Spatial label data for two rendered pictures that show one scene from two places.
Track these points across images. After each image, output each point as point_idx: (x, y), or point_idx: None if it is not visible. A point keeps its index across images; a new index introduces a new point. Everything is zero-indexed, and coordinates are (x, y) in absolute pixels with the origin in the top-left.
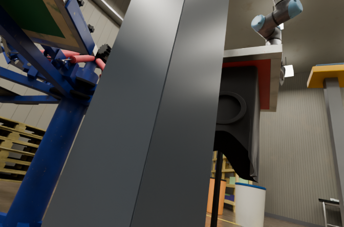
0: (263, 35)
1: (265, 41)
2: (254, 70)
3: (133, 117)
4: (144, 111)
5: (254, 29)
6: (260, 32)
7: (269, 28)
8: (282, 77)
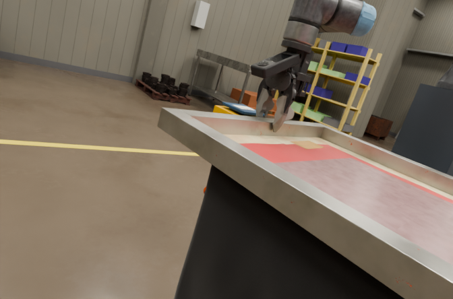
0: (335, 27)
1: (321, 19)
2: None
3: None
4: None
5: (362, 30)
6: (345, 29)
7: (334, 31)
8: (265, 111)
